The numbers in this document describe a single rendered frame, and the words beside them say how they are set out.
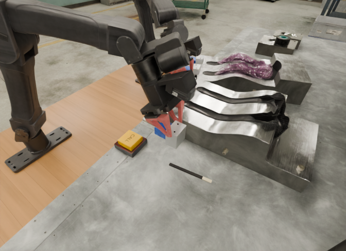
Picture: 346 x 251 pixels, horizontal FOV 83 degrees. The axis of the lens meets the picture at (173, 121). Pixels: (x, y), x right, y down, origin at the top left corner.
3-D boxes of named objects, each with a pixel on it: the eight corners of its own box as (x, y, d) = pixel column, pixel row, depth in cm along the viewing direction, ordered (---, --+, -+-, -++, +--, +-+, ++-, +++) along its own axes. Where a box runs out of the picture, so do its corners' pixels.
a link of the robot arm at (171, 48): (189, 54, 48) (169, 3, 41) (190, 71, 42) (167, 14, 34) (147, 70, 51) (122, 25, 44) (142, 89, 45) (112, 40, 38)
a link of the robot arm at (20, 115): (47, 125, 64) (35, 26, 43) (36, 140, 59) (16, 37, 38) (26, 120, 63) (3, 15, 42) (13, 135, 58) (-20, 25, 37)
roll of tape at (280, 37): (291, 44, 115) (294, 38, 113) (281, 46, 113) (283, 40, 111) (281, 39, 121) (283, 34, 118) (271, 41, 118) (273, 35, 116)
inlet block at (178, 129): (138, 129, 58) (137, 116, 55) (149, 120, 62) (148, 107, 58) (175, 149, 54) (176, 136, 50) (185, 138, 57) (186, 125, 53)
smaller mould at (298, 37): (270, 43, 134) (273, 34, 130) (274, 38, 142) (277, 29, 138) (297, 49, 127) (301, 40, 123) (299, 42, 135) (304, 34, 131)
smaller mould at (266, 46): (255, 53, 123) (258, 42, 118) (261, 45, 132) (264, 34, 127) (289, 61, 115) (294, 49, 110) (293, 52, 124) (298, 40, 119)
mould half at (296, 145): (157, 126, 75) (155, 97, 66) (190, 93, 91) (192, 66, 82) (300, 193, 55) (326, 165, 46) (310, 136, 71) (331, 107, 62)
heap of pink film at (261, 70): (213, 76, 90) (216, 60, 85) (218, 60, 103) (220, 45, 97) (273, 85, 85) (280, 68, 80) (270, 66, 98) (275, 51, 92)
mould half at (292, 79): (187, 88, 94) (188, 67, 87) (196, 64, 112) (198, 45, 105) (299, 105, 84) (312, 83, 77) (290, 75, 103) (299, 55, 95)
